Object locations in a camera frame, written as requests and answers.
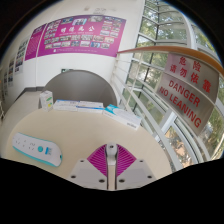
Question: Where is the large magenta photo poster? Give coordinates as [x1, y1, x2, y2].
[37, 14, 127, 59]

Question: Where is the narrow magenta text poster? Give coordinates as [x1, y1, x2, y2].
[24, 23, 47, 62]

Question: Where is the white and teal power strip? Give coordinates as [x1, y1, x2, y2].
[12, 132, 64, 168]

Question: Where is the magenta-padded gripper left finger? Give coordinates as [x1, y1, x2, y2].
[68, 144, 110, 191]

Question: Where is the red-lettered danger sign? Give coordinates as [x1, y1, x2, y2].
[155, 52, 221, 137]

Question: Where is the green exit sign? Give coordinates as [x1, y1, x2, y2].
[60, 67, 75, 75]

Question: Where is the white-framed glass window wall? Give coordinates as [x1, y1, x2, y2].
[113, 0, 224, 168]

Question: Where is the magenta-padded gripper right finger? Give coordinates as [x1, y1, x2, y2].
[115, 144, 157, 191]

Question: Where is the white railing with wooden handrail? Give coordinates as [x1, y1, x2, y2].
[111, 44, 224, 168]

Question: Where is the small upright white box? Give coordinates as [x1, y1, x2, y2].
[39, 90, 55, 113]

